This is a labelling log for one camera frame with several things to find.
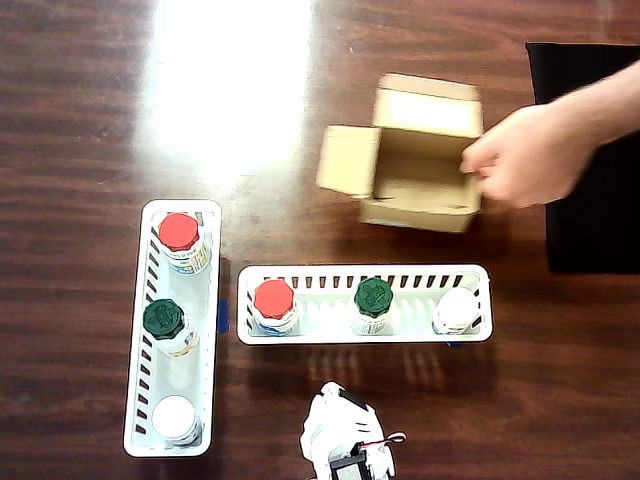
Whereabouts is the person's bare forearm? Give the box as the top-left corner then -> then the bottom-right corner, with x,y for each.
564,62 -> 640,151

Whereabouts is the brown cardboard box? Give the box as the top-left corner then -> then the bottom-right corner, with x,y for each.
315,73 -> 485,235

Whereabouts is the green-capped bottle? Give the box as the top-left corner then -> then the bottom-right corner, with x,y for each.
142,298 -> 200,359
349,277 -> 396,336

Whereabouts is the black cloth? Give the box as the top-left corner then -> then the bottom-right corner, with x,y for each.
525,42 -> 640,275

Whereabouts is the white plastic basket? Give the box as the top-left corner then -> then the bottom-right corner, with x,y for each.
122,198 -> 223,459
235,263 -> 495,346

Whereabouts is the red-capped bottle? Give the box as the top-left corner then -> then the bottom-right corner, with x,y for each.
158,212 -> 214,276
249,278 -> 300,336

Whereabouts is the white-capped bottle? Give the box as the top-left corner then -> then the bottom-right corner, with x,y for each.
151,394 -> 205,448
432,287 -> 484,336

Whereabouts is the person's bare hand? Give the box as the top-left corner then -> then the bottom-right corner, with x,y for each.
459,97 -> 600,209

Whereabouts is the short red gripper cable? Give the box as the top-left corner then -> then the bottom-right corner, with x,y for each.
367,431 -> 407,447

